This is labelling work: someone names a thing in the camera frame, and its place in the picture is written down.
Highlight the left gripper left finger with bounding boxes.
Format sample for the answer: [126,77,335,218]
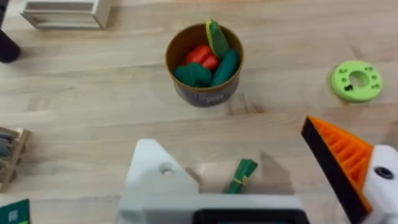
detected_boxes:
[117,138,200,224]

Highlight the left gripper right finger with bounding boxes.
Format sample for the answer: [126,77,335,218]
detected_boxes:
[300,115,398,224]

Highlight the green toy vegetable bundle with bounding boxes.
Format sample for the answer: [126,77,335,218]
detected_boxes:
[223,158,259,194]

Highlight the green disc with holes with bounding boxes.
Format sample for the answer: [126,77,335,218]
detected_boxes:
[330,60,383,103]

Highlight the brown tub of toy vegetables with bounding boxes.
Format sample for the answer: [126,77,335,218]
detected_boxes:
[164,19,245,108]

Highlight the small wooden rack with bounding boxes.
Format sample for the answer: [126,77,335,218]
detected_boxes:
[0,126,32,193]

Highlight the green card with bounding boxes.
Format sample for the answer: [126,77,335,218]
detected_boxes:
[0,198,31,224]

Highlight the pale box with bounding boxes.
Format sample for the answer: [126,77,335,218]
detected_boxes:
[20,0,113,31]

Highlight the black round object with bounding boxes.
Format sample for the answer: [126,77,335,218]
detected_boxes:
[0,0,22,64]

